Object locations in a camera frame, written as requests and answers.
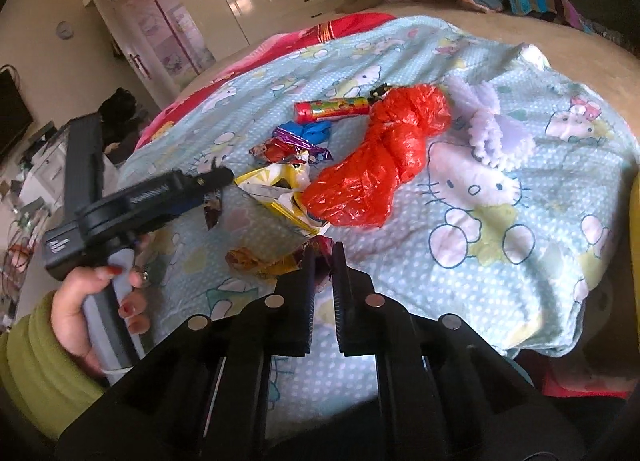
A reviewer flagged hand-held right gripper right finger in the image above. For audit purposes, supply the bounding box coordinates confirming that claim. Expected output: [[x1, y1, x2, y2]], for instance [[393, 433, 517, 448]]
[[331, 241, 586, 461]]

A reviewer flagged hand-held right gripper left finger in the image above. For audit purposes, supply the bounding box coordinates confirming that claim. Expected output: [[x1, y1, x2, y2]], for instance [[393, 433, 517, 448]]
[[55, 241, 318, 461]]

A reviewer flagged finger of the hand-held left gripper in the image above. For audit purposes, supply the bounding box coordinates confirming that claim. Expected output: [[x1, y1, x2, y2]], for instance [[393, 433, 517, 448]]
[[180, 166, 235, 192], [161, 194, 208, 223]]

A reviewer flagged red snack wrapper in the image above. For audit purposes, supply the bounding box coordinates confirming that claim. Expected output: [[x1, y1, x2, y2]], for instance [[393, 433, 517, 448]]
[[300, 235, 346, 294]]

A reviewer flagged small dark snack wrapper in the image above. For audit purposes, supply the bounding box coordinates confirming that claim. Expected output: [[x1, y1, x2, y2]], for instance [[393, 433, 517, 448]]
[[202, 188, 224, 231]]

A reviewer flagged orange snack wrapper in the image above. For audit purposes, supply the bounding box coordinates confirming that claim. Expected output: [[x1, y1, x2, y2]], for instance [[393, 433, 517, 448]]
[[225, 246, 302, 283]]

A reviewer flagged yellow white snack wrapper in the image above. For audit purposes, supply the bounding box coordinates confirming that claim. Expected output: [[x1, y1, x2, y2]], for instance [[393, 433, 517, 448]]
[[234, 161, 331, 237]]

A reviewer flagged purple foil snack wrapper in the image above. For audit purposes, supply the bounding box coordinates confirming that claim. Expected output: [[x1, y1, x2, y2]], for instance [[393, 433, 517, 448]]
[[250, 136, 334, 165]]

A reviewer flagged blue plastic bag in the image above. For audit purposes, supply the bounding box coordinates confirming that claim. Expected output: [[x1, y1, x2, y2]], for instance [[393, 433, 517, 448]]
[[274, 121, 334, 147]]

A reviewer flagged red green cylindrical tube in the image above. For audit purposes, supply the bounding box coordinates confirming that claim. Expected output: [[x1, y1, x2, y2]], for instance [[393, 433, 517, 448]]
[[293, 95, 374, 123]]

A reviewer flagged red plastic bag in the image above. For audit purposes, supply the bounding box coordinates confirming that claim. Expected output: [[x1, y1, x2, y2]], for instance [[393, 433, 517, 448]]
[[301, 84, 452, 228]]

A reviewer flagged person's left forearm green sleeve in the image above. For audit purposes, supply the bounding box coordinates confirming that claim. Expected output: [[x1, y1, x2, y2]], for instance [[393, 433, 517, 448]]
[[0, 290, 108, 442]]

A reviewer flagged person's left hand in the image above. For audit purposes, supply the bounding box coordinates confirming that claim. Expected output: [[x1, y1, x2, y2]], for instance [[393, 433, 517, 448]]
[[50, 235, 152, 378]]

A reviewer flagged cluttered white desk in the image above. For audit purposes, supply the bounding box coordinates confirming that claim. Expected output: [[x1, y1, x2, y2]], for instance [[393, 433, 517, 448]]
[[0, 124, 71, 252]]

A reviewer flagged black bag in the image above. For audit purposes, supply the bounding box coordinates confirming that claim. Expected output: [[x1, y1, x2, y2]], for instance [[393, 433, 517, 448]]
[[97, 87, 151, 165]]

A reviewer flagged red blanket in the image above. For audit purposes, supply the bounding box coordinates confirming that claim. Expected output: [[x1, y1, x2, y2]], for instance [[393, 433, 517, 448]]
[[135, 12, 397, 151]]

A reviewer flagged black television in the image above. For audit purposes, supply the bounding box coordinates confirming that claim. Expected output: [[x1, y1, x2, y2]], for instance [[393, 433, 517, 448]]
[[0, 65, 34, 159]]

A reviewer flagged pink cartoon printed door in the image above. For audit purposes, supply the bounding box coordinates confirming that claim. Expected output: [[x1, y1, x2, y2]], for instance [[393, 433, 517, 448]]
[[111, 0, 217, 88]]

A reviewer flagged light blue cartoon printed blanket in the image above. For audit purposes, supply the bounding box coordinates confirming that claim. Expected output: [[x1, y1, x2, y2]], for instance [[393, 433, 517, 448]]
[[117, 15, 640, 409]]

